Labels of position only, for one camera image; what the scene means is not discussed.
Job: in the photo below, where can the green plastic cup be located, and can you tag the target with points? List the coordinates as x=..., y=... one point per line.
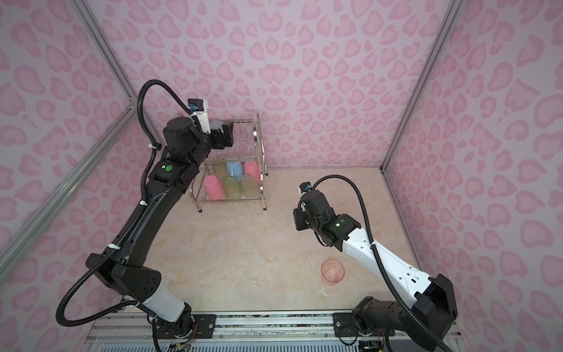
x=220, y=169
x=232, y=188

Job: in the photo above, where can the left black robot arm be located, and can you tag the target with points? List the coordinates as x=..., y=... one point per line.
x=124, y=268

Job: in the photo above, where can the chrome wire dish rack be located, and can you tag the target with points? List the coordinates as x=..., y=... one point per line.
x=248, y=145

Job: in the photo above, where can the yellow-green plastic cup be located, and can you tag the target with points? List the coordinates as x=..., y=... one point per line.
x=249, y=187

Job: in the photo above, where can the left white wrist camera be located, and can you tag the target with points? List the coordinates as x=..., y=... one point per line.
x=199, y=109

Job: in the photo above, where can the left aluminium frame beam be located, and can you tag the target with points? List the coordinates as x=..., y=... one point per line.
x=29, y=234

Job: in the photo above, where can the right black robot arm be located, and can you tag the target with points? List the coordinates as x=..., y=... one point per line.
x=423, y=306

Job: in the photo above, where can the teal plastic cup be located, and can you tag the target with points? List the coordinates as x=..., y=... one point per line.
x=216, y=127

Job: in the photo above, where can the pink plastic cup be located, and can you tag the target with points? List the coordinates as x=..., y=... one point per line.
x=214, y=188
x=252, y=168

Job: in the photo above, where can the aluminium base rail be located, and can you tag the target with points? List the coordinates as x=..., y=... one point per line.
x=266, y=330

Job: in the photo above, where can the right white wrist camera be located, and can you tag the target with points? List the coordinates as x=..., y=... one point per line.
x=304, y=188

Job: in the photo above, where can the clear peach plastic cup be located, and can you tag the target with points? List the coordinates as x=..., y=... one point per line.
x=332, y=271

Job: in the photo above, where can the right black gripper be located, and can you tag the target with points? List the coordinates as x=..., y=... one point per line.
x=297, y=214

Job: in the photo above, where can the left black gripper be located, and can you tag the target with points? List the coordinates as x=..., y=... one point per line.
x=215, y=134

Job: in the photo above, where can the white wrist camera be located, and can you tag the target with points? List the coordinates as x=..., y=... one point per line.
x=199, y=109
x=304, y=188

